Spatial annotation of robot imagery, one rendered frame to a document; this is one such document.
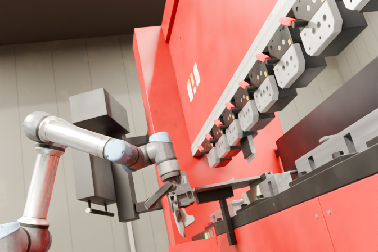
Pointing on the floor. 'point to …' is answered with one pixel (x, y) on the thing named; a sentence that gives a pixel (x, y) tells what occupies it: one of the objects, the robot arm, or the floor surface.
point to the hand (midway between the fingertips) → (181, 234)
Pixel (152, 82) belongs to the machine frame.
